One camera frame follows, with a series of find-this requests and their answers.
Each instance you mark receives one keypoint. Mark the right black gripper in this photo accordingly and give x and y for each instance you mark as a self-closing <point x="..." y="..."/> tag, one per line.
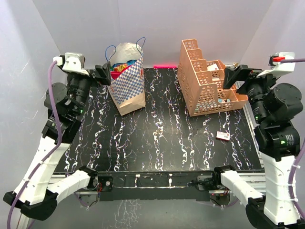
<point x="231" y="75"/>

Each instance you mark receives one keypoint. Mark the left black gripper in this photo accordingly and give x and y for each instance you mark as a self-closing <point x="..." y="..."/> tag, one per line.
<point x="103" y="72"/>

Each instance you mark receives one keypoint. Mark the blue checkered paper bag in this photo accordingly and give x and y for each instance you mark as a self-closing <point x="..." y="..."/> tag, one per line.
<point x="127" y="87"/>

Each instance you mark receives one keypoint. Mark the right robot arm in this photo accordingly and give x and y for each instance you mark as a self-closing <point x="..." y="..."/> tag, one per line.
<point x="274" y="106"/>

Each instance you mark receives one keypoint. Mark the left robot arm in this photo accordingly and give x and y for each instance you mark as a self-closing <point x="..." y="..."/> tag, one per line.
<point x="35" y="196"/>

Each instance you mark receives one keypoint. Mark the colourful candy packet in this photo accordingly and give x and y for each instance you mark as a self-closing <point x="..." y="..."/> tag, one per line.
<point x="119" y="67"/>

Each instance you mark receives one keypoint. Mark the orange plastic file organizer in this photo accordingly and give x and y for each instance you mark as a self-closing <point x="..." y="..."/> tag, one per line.
<point x="202" y="83"/>

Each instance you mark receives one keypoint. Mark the pink tape strip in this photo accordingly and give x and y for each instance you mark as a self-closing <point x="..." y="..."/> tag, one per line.
<point x="161" y="66"/>

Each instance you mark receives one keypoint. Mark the small red white box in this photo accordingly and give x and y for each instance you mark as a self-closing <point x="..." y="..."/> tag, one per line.
<point x="222" y="136"/>

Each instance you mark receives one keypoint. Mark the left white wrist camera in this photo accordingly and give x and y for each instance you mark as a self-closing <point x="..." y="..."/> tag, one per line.
<point x="71" y="62"/>

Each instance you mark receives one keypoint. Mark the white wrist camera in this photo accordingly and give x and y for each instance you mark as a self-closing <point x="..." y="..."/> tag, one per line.
<point x="278" y="63"/>
<point x="71" y="62"/>

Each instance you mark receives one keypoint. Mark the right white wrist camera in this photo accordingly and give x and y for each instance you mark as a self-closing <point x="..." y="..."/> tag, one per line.
<point x="278" y="63"/>

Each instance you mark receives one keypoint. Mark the aluminium base frame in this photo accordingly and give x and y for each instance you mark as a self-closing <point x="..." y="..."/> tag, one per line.
<point x="158" y="151"/>

